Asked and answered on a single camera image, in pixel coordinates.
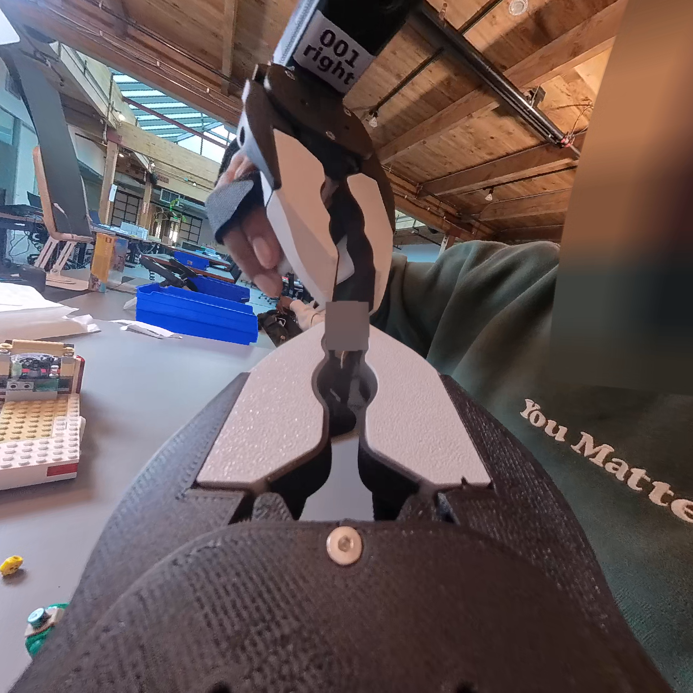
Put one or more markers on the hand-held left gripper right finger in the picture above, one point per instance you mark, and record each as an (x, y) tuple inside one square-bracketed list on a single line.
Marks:
[(427, 427)]

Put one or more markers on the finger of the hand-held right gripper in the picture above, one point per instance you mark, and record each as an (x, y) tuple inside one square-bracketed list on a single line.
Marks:
[(303, 216), (379, 233)]

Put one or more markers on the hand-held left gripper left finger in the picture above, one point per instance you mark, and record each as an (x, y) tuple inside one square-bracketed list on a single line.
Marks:
[(265, 422)]

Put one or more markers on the green minifigure torso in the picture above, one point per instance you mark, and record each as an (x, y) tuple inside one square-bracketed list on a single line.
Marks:
[(48, 639)]

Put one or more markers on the person's right hand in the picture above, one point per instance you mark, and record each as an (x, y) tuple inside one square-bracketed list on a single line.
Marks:
[(254, 243)]

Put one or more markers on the blue plastic bin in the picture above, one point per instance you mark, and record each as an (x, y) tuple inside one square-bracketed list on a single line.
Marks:
[(189, 260), (195, 314)]

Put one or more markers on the torn white paper piece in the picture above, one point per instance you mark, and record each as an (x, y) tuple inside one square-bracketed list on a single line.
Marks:
[(146, 329)]

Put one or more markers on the person's torso green sweatshirt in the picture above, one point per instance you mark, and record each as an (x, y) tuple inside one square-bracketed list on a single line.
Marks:
[(595, 541)]

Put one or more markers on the white tan lego house model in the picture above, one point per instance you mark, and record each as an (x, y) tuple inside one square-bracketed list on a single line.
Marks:
[(38, 433)]

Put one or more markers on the wooden panel support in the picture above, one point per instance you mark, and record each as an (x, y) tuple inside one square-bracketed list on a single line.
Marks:
[(59, 249)]

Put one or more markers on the black board panel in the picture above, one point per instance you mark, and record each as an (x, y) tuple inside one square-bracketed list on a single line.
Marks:
[(54, 162)]

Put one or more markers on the white paper bag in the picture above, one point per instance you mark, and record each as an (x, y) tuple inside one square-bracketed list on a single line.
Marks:
[(32, 314)]

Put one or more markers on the yellow minifigure head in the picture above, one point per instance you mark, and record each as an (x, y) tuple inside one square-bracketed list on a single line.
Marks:
[(11, 566)]

